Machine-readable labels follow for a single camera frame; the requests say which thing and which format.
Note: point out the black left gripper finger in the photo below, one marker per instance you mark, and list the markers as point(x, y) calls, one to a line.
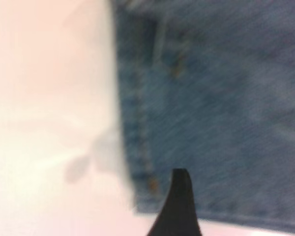
point(179, 209)

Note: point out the blue denim jeans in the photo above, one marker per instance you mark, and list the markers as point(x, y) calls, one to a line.
point(223, 110)

